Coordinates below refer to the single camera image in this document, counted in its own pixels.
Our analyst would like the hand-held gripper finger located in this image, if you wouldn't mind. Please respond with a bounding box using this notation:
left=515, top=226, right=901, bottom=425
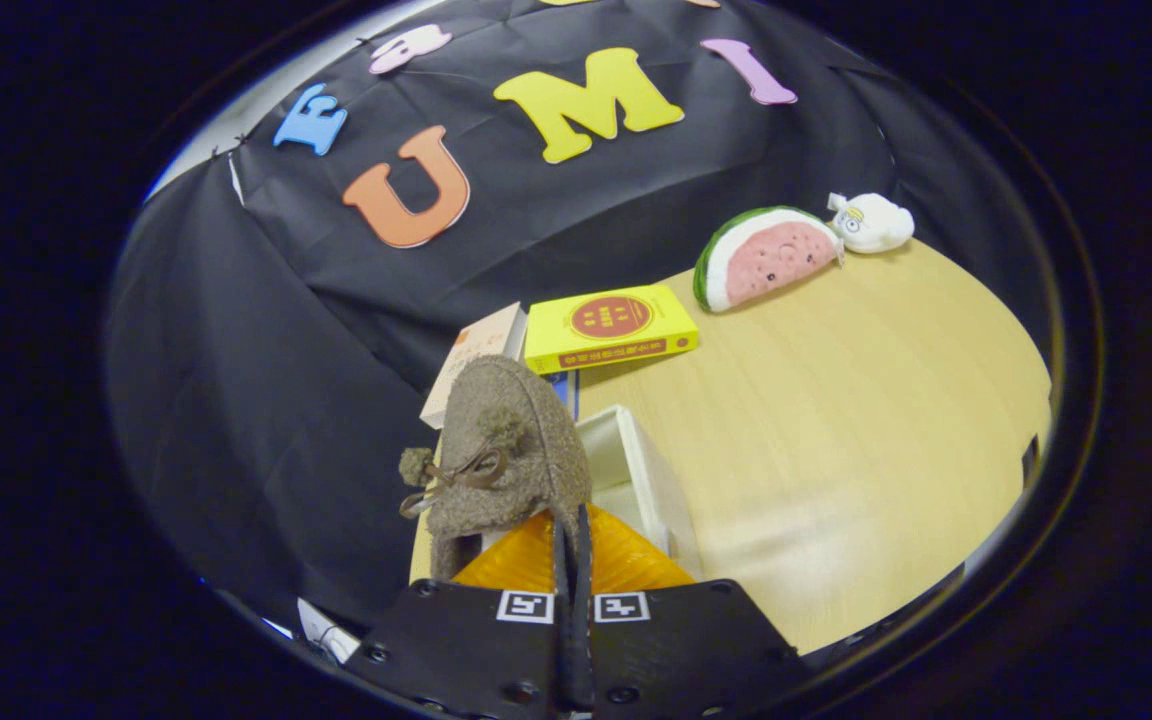
left=341, top=505, right=577, bottom=720
left=573, top=503, right=802, bottom=720

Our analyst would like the beige fabric storage box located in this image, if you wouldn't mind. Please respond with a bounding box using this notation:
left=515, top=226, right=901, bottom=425
left=409, top=404, right=702, bottom=586

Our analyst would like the brown fuzzy shoe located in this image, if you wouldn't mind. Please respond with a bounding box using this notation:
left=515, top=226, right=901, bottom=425
left=398, top=355, right=594, bottom=581

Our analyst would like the blue book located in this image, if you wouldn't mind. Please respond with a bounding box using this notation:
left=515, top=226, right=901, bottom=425
left=544, top=370, right=580, bottom=419

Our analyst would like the white desk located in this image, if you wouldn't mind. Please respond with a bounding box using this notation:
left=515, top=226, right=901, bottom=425
left=296, top=598, right=362, bottom=664

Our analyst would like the beige book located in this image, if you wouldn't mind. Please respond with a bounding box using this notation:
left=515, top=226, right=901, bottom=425
left=420, top=302, right=529, bottom=429

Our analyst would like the yellow book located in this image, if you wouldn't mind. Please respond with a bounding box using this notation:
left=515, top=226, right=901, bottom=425
left=524, top=284, right=700, bottom=376

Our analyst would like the black backdrop cloth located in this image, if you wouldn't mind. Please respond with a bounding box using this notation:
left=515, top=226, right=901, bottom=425
left=104, top=0, right=1042, bottom=631

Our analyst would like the watermelon slice plush toy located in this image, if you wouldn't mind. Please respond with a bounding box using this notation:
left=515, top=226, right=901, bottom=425
left=693, top=206, right=845, bottom=314

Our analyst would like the white plush toy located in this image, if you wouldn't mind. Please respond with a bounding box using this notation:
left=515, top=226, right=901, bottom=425
left=828, top=192, right=916, bottom=255

